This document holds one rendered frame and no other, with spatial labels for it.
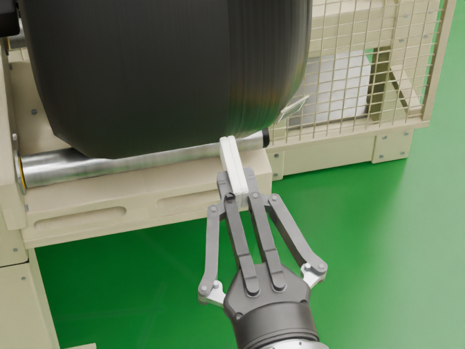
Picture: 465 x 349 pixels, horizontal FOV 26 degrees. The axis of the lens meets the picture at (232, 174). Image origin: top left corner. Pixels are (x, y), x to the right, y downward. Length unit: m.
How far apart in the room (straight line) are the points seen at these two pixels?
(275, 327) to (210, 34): 0.32
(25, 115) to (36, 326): 0.40
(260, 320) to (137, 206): 0.53
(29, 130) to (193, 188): 0.31
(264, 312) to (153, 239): 1.51
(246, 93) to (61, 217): 0.42
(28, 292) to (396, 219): 1.07
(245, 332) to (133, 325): 1.37
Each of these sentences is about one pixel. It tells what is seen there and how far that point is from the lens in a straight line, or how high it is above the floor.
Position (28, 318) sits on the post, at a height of 0.46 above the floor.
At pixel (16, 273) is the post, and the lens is 1.67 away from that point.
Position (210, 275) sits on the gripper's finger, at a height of 1.15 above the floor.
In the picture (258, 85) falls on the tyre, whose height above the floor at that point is 1.16.
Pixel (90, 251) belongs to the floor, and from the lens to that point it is 2.41.
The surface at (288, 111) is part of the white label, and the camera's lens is 1.22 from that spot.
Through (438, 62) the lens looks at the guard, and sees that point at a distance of 2.13.
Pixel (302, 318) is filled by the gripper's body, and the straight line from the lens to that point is 0.93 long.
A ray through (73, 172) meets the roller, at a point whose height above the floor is 0.91.
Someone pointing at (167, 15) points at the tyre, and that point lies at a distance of 1.03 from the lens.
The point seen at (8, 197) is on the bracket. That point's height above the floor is 0.92.
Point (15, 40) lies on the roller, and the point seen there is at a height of 0.91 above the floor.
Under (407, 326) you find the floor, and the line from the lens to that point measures 2.31.
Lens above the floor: 1.95
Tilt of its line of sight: 50 degrees down
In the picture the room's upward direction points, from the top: straight up
